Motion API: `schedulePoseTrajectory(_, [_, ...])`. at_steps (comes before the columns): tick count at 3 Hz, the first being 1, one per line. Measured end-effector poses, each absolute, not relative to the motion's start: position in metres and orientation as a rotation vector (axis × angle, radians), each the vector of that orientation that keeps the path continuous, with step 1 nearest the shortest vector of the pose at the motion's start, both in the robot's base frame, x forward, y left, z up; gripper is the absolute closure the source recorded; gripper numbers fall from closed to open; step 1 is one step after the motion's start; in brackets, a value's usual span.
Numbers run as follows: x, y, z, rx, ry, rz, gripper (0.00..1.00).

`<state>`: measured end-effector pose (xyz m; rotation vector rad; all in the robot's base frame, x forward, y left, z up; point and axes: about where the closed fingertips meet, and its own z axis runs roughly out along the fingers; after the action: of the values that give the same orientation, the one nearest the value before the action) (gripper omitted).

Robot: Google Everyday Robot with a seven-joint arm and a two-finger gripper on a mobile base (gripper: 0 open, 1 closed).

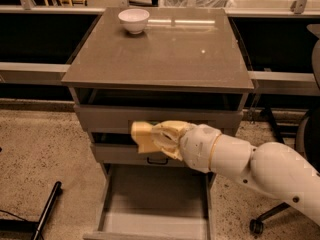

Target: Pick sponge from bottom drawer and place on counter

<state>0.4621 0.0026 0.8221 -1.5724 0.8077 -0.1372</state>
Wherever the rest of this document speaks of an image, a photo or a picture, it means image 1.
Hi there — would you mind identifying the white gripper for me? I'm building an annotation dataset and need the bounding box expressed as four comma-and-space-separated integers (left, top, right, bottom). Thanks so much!
151, 121, 222, 173

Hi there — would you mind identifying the yellow sponge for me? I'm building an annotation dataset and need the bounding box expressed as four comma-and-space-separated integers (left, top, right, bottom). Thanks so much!
131, 122, 159, 154

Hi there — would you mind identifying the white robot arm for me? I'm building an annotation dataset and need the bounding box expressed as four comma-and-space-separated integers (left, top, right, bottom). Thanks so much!
151, 121, 320, 224

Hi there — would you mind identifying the middle grey drawer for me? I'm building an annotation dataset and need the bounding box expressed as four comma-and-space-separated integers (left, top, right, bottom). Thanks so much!
91, 132, 185, 167

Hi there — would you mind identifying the grey drawer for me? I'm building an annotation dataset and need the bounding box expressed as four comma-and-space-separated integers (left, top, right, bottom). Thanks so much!
83, 165, 215, 240
91, 132, 185, 167
74, 105, 243, 135

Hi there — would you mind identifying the bottom grey drawer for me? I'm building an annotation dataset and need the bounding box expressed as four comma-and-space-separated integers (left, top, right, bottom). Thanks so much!
83, 165, 215, 240

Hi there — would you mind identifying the top grey drawer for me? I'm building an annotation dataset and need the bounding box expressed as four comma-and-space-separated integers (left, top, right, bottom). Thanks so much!
74, 105, 243, 135

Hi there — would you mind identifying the grey drawer cabinet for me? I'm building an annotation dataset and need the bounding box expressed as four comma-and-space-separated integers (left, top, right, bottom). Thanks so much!
61, 6, 255, 240

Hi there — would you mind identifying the black stand leg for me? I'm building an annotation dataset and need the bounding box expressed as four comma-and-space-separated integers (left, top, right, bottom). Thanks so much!
260, 107, 291, 159

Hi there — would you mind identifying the white ceramic bowl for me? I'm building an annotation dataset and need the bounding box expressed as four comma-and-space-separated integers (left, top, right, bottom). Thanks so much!
118, 8, 150, 34

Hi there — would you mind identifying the black office chair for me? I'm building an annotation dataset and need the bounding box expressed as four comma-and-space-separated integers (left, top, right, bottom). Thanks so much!
249, 23, 320, 236

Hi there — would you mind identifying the black floor stand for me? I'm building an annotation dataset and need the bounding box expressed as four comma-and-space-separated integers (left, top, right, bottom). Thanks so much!
0, 180, 64, 240

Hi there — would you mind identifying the grey metal rail frame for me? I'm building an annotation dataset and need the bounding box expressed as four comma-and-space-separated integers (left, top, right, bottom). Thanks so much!
0, 0, 320, 95

